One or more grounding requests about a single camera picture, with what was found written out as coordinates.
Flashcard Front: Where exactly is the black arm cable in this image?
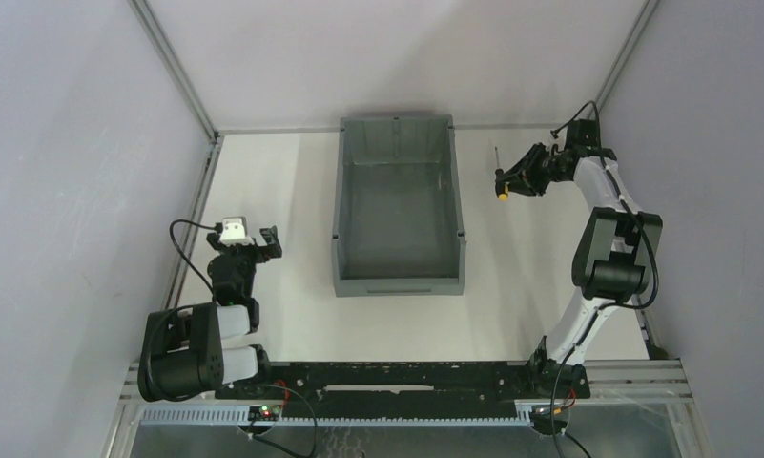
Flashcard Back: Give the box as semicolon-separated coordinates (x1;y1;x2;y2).
168;219;225;299
548;100;662;458

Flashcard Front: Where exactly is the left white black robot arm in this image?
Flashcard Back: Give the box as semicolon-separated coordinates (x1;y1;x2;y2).
137;217;282;402

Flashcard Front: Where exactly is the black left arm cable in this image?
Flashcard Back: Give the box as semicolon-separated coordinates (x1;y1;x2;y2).
168;219;225;299

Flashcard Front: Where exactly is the black yellow screwdriver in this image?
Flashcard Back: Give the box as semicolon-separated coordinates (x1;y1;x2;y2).
494;146;508;201

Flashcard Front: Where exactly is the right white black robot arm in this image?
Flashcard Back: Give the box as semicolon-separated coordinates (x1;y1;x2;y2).
494;119;663;399

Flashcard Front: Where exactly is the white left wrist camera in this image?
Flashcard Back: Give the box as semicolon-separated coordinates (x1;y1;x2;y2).
219;216;255;246

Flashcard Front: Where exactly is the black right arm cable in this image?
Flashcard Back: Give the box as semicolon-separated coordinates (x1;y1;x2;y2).
548;100;662;458

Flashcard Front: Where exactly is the grey plastic bin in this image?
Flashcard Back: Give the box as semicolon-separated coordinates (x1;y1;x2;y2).
331;114;466;297

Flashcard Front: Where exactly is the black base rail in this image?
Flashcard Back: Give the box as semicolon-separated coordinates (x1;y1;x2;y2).
215;349;590;421

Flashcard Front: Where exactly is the aluminium frame profile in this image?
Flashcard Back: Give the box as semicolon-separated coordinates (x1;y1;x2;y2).
101;1;222;457

